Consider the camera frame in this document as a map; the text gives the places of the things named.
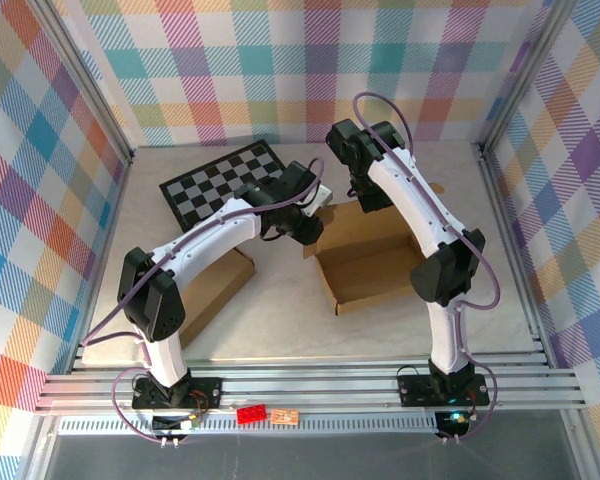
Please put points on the brown cardboard box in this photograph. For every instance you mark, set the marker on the brown cardboard box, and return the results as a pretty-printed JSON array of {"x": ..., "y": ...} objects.
[
  {"x": 370, "y": 275},
  {"x": 220, "y": 290}
]

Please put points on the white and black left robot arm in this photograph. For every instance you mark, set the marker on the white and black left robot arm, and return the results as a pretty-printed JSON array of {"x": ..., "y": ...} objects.
[{"x": 205, "y": 235}]

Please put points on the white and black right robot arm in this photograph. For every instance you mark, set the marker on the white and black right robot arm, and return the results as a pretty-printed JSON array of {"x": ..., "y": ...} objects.
[{"x": 405, "y": 190}]

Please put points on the black and grey checkerboard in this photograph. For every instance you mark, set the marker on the black and grey checkerboard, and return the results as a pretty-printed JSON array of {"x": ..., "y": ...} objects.
[{"x": 205, "y": 190}]

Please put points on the small orange card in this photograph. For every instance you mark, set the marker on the small orange card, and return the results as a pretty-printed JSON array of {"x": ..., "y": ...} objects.
[{"x": 284, "y": 416}]

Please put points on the small red toy brick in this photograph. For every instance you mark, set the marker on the small red toy brick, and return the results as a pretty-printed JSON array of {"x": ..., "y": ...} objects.
[{"x": 251, "y": 414}]

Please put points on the black connector board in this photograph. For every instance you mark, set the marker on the black connector board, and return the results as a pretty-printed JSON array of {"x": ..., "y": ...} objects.
[
  {"x": 170, "y": 424},
  {"x": 452, "y": 422}
]

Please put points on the aluminium side rail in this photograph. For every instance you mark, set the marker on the aluminium side rail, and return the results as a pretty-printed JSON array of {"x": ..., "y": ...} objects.
[
  {"x": 492, "y": 185},
  {"x": 121, "y": 190}
]

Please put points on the aluminium rail frame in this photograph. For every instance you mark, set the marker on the aluminium rail frame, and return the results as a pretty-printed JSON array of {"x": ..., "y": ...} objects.
[{"x": 305, "y": 385}]

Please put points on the aluminium corner post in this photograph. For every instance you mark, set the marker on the aluminium corner post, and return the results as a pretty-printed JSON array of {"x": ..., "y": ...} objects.
[
  {"x": 525, "y": 75},
  {"x": 107, "y": 120}
]

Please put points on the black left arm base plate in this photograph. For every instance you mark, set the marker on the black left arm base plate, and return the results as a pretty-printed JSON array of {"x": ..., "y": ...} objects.
[{"x": 205, "y": 392}]

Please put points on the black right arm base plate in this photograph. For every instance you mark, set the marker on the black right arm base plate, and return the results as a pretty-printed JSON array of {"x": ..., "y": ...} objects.
[{"x": 415, "y": 390}]

